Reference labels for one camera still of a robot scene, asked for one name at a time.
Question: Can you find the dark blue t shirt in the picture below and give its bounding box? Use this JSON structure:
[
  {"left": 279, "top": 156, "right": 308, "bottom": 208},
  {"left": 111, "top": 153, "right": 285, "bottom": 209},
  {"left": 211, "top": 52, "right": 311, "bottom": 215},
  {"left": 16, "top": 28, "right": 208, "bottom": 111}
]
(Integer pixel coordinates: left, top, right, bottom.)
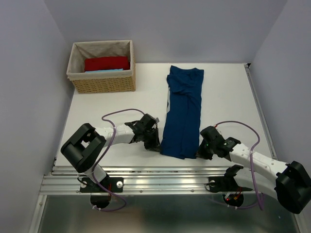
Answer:
[{"left": 160, "top": 66, "right": 204, "bottom": 159}]

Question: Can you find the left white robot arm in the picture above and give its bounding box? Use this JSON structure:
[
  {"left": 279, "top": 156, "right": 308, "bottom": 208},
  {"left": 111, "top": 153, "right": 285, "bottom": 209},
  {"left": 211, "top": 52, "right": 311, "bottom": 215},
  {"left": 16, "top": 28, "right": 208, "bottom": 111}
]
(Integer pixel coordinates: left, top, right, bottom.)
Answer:
[{"left": 60, "top": 114, "right": 160, "bottom": 192}]

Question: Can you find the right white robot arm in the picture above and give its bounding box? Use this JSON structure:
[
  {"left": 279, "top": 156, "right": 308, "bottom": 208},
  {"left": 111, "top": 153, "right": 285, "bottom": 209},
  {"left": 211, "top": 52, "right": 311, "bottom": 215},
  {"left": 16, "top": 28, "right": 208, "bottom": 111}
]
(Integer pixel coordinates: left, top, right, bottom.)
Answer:
[{"left": 197, "top": 126, "right": 311, "bottom": 214}]

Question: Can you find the rolled light blue t shirt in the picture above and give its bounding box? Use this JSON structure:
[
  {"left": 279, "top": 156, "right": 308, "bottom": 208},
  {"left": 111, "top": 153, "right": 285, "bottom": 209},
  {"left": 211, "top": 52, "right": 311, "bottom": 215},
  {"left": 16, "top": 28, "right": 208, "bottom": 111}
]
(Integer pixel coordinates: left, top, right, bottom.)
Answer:
[{"left": 85, "top": 68, "right": 123, "bottom": 73}]

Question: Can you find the rolled red t shirt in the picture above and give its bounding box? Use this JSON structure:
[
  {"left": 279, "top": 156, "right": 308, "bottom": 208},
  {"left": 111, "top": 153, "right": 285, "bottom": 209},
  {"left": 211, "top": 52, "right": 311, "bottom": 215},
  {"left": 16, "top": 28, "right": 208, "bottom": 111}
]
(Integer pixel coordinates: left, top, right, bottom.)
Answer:
[{"left": 85, "top": 56, "right": 130, "bottom": 71}]

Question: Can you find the wicker basket with liner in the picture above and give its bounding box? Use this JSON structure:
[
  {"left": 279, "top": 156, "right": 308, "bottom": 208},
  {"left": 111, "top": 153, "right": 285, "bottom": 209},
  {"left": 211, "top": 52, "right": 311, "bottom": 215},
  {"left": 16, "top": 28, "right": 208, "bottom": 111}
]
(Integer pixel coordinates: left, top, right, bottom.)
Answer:
[{"left": 67, "top": 40, "right": 136, "bottom": 94}]

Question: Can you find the aluminium rail frame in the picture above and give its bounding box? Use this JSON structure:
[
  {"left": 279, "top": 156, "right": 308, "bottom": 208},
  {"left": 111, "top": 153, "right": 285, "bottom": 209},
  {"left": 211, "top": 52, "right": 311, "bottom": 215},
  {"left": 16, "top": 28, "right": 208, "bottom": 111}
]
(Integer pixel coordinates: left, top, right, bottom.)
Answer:
[{"left": 38, "top": 63, "right": 297, "bottom": 195}]

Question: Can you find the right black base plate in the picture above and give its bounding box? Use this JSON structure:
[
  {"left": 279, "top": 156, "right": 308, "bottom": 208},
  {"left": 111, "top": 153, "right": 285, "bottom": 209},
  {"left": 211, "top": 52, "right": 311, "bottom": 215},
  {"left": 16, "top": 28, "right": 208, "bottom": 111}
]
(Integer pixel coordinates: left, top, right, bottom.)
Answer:
[{"left": 206, "top": 175, "right": 253, "bottom": 193}]

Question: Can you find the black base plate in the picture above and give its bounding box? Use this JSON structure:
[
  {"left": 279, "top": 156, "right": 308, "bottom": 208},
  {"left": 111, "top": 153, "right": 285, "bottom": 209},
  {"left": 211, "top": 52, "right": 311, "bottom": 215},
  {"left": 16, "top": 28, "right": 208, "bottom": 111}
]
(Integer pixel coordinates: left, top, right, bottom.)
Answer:
[
  {"left": 206, "top": 175, "right": 253, "bottom": 193},
  {"left": 77, "top": 176, "right": 124, "bottom": 193}
]

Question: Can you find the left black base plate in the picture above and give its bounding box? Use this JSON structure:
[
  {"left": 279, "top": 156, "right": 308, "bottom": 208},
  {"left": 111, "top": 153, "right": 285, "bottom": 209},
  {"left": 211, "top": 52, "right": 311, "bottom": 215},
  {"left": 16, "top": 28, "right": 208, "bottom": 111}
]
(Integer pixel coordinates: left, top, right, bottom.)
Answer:
[{"left": 77, "top": 176, "right": 124, "bottom": 193}]

